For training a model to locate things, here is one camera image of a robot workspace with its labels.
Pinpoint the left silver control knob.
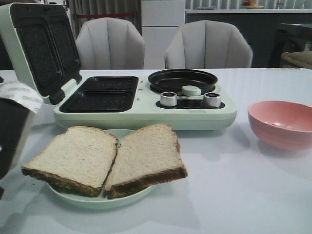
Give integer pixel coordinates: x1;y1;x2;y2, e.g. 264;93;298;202
159;92;177;107

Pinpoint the mint green breakfast maker lid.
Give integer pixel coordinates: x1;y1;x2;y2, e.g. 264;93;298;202
0;2;82;104

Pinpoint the right grey upholstered chair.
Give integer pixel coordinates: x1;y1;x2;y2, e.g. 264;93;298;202
164;20;253;69

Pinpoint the mint green pan handle knob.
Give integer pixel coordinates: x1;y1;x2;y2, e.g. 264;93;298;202
181;85;201;97

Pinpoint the white refrigerator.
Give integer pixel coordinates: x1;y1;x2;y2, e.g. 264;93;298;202
141;0;185;69

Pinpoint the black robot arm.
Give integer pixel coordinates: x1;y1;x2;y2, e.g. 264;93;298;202
0;78;43;178

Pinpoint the bread slice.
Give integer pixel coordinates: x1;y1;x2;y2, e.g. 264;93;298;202
104;123;188;199
21;126;118;197

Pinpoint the black round frying pan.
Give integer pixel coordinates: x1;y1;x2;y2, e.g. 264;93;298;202
148;69;218;95

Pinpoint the grey pleated curtain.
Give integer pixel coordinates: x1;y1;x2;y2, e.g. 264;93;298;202
68;0;142;35

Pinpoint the mint green round plate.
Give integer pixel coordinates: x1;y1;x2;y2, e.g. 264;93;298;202
46;129;161;210

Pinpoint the beige cushion at right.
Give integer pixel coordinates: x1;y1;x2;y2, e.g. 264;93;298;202
281;51;312;69

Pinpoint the silver control knob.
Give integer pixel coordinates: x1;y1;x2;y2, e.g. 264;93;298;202
159;92;177;107
203;92;221;108

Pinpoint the dark grey kitchen counter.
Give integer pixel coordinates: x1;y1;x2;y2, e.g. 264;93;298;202
185;9;312;68

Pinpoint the left grey upholstered chair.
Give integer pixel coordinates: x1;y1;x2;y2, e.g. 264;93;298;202
76;18;145;70

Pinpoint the pink bowl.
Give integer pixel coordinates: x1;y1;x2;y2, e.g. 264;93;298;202
248;100;312;151

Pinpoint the mint green breakfast maker base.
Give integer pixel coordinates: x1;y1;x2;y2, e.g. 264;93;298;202
54;70;237;130

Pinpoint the fruit plate on counter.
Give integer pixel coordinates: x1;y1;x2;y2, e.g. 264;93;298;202
241;0;264;9

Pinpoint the grey upholstered chair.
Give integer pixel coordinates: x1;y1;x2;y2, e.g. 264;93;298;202
164;20;253;69
76;18;145;70

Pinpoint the right silver control knob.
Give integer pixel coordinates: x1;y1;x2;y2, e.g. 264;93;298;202
203;92;221;108

